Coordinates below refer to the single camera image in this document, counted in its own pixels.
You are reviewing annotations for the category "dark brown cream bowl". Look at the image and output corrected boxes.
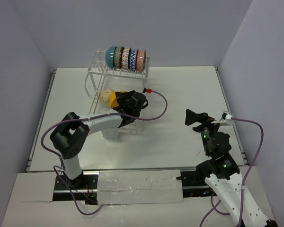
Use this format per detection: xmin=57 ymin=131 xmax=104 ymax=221
xmin=114 ymin=46 xmax=124 ymax=69

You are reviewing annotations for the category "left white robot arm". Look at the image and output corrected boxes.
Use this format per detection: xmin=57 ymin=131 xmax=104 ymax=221
xmin=50 ymin=90 xmax=148 ymax=189

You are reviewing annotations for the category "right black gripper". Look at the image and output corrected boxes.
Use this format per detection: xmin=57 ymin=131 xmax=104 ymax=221
xmin=185 ymin=108 xmax=224 ymax=155

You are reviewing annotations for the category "silver tape sheet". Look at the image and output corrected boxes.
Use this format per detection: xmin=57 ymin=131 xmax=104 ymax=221
xmin=97 ymin=170 xmax=183 ymax=205

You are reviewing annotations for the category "yellow bowl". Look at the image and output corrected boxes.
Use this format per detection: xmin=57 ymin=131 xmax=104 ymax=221
xmin=109 ymin=91 xmax=127 ymax=109

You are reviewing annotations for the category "white wire dish rack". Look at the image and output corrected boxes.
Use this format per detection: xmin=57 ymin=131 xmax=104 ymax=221
xmin=84 ymin=48 xmax=151 ymax=140

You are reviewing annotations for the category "teal blue bowl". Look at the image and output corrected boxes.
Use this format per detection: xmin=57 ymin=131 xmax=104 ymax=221
xmin=105 ymin=46 xmax=117 ymax=69

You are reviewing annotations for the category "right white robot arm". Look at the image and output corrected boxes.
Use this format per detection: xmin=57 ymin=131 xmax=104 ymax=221
xmin=185 ymin=109 xmax=277 ymax=227

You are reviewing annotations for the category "blue triangle pattern bowl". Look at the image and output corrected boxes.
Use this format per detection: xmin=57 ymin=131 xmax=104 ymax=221
xmin=128 ymin=49 xmax=139 ymax=71

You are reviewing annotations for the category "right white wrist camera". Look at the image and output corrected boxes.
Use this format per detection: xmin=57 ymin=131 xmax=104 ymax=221
xmin=211 ymin=111 xmax=233 ymax=126

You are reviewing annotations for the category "orange red patterned bowl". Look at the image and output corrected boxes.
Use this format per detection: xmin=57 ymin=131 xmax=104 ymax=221
xmin=136 ymin=50 xmax=146 ymax=72

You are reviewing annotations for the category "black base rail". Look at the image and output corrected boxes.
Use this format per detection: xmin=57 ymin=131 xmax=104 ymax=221
xmin=53 ymin=169 xmax=213 ymax=205

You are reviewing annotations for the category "tan beige bowl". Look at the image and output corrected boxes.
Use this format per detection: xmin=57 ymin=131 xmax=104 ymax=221
xmin=100 ymin=88 xmax=114 ymax=108

